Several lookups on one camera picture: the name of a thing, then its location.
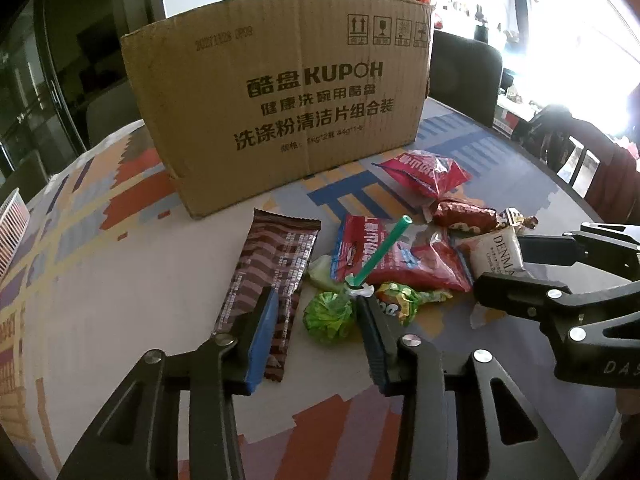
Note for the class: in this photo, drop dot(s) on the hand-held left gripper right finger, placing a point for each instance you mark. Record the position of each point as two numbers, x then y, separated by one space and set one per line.
372 345

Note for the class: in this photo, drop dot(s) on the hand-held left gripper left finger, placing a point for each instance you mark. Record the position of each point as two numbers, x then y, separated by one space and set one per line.
262 340

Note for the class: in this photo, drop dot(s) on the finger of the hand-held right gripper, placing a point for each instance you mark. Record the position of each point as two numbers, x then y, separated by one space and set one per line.
545 250
510 292

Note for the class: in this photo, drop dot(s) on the small gold candy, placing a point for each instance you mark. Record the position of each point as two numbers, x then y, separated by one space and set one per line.
515 220

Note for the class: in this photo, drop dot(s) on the white biscuit packet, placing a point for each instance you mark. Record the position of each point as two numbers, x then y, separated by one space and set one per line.
492 252

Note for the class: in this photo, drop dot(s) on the green lollipop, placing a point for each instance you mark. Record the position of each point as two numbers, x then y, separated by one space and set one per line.
327 317

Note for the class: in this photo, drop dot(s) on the yellow green candy packet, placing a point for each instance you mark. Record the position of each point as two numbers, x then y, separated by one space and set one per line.
405 302

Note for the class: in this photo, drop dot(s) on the brown striped chocolate bar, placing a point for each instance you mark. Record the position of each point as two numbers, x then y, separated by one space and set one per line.
280 255

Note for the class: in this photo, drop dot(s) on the pale green candy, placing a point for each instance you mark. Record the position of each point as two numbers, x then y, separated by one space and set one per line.
322 272

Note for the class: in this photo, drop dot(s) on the dark red candy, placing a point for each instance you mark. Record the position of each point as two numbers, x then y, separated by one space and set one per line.
462 216

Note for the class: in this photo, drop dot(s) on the red blue snack packet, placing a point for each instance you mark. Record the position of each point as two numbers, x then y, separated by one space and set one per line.
357 245

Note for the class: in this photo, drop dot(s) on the red clear-edged snack packet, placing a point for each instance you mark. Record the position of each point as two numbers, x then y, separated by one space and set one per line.
425 170

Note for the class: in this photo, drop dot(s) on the brown cardboard box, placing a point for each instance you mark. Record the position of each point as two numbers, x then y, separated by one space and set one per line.
300 110

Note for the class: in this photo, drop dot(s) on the wooden chair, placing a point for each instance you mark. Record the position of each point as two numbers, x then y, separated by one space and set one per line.
585 160

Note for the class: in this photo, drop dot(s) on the black upholstered chair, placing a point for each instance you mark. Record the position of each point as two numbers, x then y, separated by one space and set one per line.
465 75

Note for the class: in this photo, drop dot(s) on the white slatted basket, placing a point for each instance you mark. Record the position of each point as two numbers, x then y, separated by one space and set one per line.
12 230

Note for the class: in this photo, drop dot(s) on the dark glass cabinet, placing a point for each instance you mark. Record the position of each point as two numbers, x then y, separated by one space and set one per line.
50 85

